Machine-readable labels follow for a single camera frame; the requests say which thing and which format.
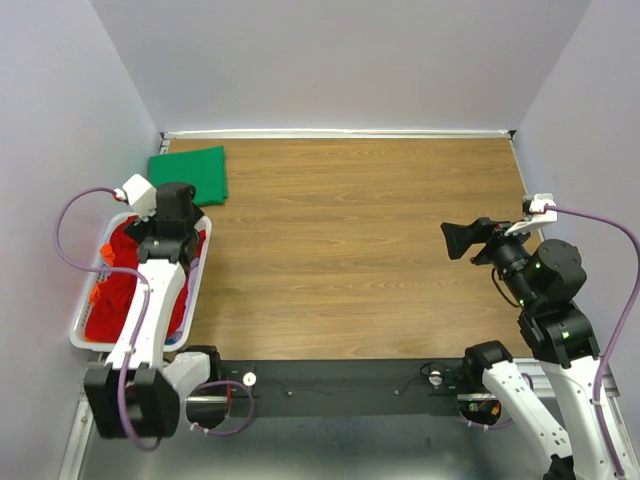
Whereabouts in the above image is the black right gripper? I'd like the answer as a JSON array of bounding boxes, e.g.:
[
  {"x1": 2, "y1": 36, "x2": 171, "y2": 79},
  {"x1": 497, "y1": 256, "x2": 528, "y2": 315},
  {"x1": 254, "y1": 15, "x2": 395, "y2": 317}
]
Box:
[{"x1": 440, "y1": 214, "x2": 537, "y2": 308}]

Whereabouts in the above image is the red t shirt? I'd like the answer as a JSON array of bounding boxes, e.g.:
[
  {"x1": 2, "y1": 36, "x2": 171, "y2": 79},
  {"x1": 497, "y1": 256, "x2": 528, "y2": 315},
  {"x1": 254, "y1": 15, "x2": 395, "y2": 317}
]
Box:
[{"x1": 83, "y1": 215, "x2": 190, "y2": 344}]

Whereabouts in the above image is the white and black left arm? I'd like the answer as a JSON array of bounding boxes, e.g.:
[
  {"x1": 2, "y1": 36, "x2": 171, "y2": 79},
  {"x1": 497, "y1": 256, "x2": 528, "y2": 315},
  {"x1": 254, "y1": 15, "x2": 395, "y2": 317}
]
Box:
[{"x1": 84, "y1": 182, "x2": 222, "y2": 450}]

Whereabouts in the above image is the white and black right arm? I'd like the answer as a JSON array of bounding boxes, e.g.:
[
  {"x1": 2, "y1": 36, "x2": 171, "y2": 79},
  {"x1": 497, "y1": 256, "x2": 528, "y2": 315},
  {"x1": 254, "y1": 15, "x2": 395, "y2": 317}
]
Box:
[{"x1": 441, "y1": 217, "x2": 632, "y2": 479}]

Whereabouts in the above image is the folded green t shirt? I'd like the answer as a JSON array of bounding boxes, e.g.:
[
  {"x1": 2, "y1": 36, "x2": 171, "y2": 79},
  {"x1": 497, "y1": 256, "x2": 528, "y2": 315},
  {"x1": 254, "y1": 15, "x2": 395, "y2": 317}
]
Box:
[{"x1": 149, "y1": 146, "x2": 228, "y2": 206}]

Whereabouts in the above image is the orange t shirt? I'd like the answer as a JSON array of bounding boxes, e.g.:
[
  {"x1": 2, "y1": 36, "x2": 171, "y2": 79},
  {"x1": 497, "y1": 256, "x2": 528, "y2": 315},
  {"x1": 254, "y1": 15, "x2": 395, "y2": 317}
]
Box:
[{"x1": 88, "y1": 242, "x2": 116, "y2": 307}]

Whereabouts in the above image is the white plastic laundry basket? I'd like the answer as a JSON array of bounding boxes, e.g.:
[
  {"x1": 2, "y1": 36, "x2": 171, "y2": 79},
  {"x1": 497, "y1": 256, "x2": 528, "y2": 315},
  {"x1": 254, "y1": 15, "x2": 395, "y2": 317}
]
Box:
[{"x1": 69, "y1": 212, "x2": 212, "y2": 353}]

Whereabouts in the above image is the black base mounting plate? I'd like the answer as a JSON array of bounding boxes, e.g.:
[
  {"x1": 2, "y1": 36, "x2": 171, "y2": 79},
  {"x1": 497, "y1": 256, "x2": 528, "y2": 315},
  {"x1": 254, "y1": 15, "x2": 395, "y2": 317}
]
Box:
[{"x1": 221, "y1": 358, "x2": 491, "y2": 418}]

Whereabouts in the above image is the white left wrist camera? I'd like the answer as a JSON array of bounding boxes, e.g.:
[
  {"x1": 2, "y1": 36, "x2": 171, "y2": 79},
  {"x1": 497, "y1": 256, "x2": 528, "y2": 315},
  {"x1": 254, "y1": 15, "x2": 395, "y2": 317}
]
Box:
[{"x1": 122, "y1": 174, "x2": 157, "y2": 219}]

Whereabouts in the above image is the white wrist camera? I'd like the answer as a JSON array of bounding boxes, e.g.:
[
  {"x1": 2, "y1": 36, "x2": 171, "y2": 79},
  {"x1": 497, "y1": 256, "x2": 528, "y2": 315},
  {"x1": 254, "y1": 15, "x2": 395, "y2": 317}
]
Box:
[
  {"x1": 505, "y1": 193, "x2": 557, "y2": 236},
  {"x1": 122, "y1": 174, "x2": 157, "y2": 219}
]

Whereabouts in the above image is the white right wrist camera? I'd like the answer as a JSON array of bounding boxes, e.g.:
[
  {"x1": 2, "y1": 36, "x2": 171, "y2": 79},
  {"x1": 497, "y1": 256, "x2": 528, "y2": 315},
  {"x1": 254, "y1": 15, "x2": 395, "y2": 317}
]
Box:
[{"x1": 505, "y1": 193, "x2": 557, "y2": 236}]

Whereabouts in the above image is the aluminium frame rail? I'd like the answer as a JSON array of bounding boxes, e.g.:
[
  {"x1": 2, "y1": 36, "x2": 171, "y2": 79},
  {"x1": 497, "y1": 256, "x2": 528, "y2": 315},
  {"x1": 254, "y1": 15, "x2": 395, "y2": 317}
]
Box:
[{"x1": 57, "y1": 357, "x2": 640, "y2": 480}]

